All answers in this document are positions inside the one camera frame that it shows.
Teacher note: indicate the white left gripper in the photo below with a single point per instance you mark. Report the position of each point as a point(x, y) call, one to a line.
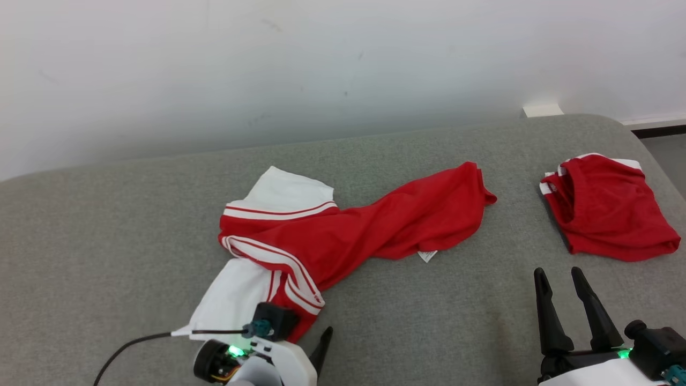
point(295, 364)

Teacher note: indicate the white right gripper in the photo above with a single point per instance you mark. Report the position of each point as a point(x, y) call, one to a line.
point(589, 372)

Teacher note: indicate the red shorts with white stripe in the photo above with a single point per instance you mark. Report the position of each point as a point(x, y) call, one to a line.
point(605, 214)

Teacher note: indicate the red and white shirt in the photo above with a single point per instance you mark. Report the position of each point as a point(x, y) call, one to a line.
point(375, 225)

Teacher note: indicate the grey fabric sofa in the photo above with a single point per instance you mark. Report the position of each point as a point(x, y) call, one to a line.
point(402, 321)

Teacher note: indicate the dark baseboard strip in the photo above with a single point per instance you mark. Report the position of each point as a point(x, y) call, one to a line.
point(662, 131)

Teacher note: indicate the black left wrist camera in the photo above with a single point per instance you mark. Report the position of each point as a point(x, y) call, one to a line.
point(278, 319)

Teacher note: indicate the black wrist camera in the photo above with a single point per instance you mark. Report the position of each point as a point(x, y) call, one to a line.
point(659, 343)
point(278, 319)

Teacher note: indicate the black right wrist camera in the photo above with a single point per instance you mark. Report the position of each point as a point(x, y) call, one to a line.
point(659, 343)

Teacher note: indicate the white wall box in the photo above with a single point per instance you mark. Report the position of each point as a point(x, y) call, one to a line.
point(542, 110)

